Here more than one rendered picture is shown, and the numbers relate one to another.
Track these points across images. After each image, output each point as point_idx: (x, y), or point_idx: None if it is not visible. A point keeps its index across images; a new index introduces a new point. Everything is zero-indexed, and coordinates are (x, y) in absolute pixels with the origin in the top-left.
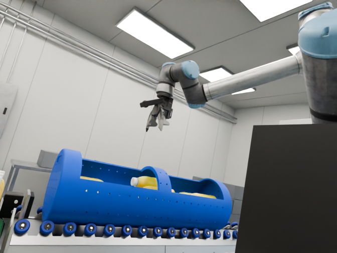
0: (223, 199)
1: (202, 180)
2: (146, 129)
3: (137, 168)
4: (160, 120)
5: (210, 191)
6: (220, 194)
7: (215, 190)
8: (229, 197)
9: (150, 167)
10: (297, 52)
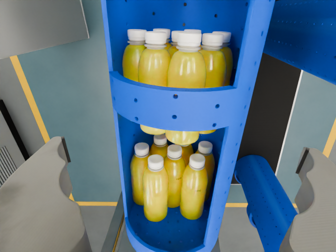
0: (125, 218)
1: (193, 248)
2: (303, 152)
3: (239, 72)
4: (11, 184)
5: (182, 240)
6: (153, 237)
7: (166, 243)
8: (127, 233)
9: (173, 89)
10: None
